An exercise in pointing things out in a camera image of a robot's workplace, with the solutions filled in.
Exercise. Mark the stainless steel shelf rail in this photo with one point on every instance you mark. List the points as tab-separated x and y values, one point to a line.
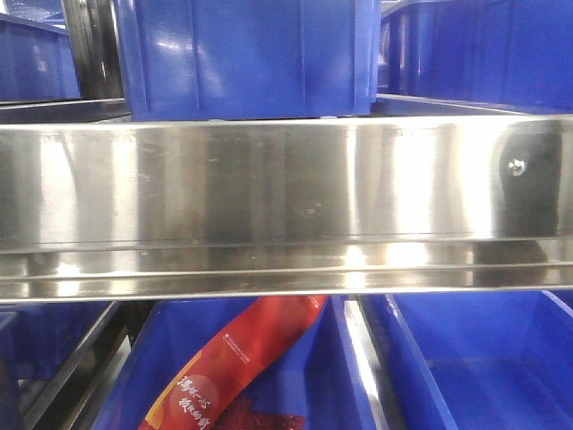
134	211

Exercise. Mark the dark blue bin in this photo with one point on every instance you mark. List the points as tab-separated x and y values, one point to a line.
485	360
514	53
51	358
237	60
317	379
36	61

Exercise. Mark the steel shelf divider bar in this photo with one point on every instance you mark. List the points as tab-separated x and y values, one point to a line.
367	361

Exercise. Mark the dark blue bin upper middle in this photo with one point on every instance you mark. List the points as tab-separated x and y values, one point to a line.
237	60

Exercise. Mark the dark blue bin upper right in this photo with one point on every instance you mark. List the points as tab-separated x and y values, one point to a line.
514	53

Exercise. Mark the dark blue bin upper left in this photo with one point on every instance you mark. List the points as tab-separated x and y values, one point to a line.
36	61

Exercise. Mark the dark blue bin lower right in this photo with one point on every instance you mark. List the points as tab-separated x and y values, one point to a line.
485	360

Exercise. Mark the dark blue bin lower left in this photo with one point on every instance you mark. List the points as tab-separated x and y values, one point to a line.
51	358

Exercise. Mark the dark blue bin lower middle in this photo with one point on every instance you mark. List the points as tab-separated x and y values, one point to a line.
317	379

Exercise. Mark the red snack bag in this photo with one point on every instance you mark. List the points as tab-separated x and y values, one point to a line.
210	381

